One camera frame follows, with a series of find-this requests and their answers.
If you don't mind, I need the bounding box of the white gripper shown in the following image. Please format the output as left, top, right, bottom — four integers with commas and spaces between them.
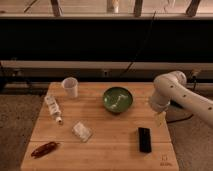
148, 97, 170, 126

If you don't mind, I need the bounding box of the white sponge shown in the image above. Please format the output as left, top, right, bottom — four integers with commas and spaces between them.
72, 122, 92, 142

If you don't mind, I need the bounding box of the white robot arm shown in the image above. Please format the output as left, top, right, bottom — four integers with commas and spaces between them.
148, 71, 213, 127

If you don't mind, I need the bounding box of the black rectangular block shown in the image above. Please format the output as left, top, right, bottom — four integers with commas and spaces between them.
138, 127, 152, 153

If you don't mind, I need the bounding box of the green bowl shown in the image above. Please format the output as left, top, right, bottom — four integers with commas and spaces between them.
102, 87, 133, 114

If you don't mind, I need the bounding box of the white paper cup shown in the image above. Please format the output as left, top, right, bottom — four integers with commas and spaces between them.
61, 77, 78, 98

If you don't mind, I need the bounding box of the white plastic bottle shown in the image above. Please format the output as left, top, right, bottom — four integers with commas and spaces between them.
44, 95, 63, 124

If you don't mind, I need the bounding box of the reddish brown sausage toy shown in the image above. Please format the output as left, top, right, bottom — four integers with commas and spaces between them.
31, 142, 59, 158

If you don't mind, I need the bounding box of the wall power outlet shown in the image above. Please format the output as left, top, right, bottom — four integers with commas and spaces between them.
102, 69, 109, 78

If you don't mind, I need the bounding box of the black cable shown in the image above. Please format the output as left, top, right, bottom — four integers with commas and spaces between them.
118, 11, 157, 78

